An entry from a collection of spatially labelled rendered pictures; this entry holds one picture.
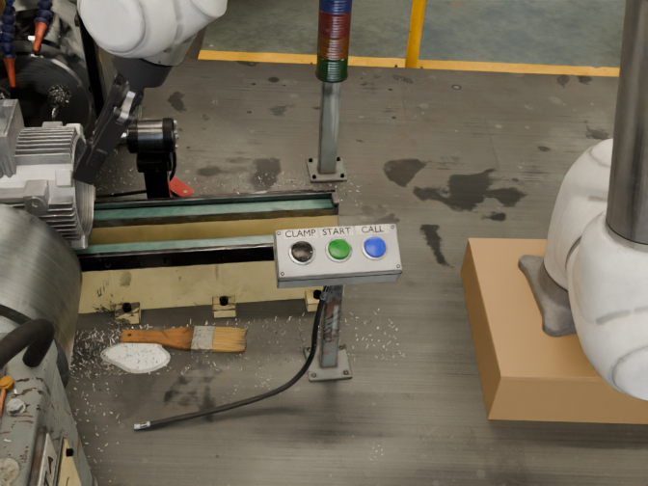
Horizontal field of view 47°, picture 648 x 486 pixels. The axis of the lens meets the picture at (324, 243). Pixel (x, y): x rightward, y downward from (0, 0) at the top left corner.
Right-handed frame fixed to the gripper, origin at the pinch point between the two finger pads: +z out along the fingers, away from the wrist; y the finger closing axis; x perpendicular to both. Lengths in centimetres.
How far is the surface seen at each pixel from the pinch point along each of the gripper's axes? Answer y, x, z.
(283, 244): 16.8, 24.4, -10.4
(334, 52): -33, 36, -19
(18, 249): 22.5, -6.8, -0.3
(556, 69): -218, 214, 5
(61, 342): 31.2, 0.8, 3.7
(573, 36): -253, 233, -7
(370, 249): 18.7, 34.5, -16.1
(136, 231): -9.0, 13.6, 16.9
